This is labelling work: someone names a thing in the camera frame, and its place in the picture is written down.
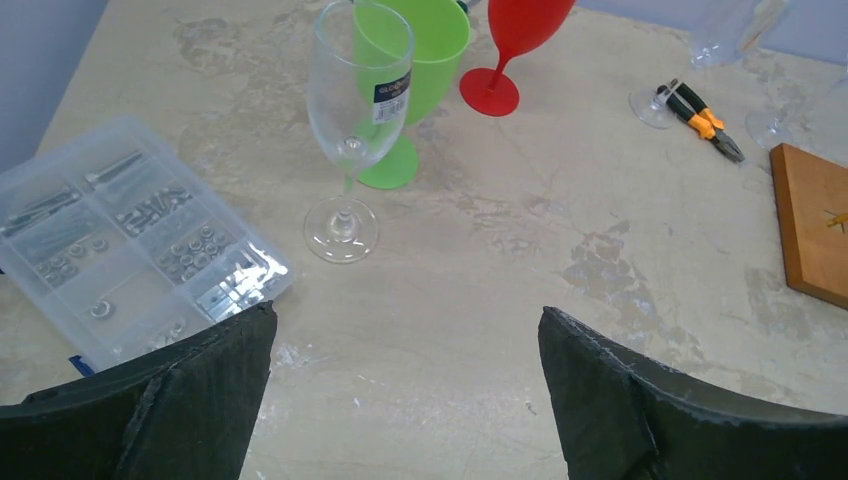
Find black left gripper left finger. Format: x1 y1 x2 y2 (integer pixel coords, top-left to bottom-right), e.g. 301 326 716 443
1 302 277 479

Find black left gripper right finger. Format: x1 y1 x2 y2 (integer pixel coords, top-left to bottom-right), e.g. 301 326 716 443
538 306 847 479

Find clear round wine glass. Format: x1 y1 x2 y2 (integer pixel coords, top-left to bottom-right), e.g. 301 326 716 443
745 62 847 166

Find clear champagne flute with label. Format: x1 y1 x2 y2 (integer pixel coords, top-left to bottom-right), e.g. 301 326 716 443
304 1 415 264

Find wooden rack base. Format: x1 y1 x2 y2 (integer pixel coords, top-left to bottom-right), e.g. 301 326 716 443
770 143 847 309

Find clear tall flute glass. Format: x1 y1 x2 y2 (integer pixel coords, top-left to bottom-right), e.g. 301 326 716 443
629 0 792 129

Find clear plastic screw box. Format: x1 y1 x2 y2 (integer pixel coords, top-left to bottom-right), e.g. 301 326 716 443
1 116 293 375

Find orange black pliers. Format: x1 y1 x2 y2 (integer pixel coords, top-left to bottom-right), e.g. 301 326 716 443
656 83 745 163

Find red plastic goblet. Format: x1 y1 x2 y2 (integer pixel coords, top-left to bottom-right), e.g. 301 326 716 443
459 0 576 117

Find green plastic goblet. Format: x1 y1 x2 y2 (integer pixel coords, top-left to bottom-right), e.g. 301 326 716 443
359 0 470 190

